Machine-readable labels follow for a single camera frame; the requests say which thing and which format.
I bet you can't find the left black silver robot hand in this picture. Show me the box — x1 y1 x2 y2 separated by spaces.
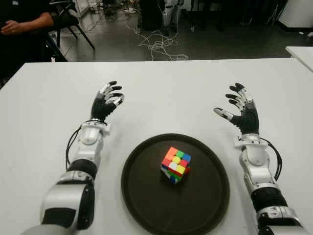
90 80 125 122

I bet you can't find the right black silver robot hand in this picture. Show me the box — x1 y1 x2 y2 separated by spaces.
213 82 260 137

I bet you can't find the multicoloured Rubik's cube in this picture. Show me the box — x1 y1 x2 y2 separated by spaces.
160 146 192 184

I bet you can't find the dark brown round plate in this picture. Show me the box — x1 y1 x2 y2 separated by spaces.
121 133 230 235

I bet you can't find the white side table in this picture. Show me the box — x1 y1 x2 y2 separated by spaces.
285 46 313 73

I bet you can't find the black folding chair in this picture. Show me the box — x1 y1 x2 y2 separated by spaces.
48 0 95 62

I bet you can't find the tall black cabinet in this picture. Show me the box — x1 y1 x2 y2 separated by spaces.
139 0 166 31

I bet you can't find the seated person in black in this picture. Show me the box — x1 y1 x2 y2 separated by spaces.
0 0 70 86

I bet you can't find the white cabinet with black base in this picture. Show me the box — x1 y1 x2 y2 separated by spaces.
277 0 313 32

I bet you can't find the tangled white floor cable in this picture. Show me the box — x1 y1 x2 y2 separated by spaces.
126 14 189 61

